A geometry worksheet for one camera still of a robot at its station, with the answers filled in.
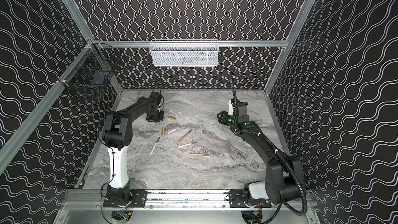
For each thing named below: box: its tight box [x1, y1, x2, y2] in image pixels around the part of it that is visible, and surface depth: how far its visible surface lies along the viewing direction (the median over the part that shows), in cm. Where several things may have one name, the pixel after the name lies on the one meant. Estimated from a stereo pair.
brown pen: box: [177, 128, 193, 143], surface depth 97 cm
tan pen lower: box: [188, 153, 210, 156], surface depth 90 cm
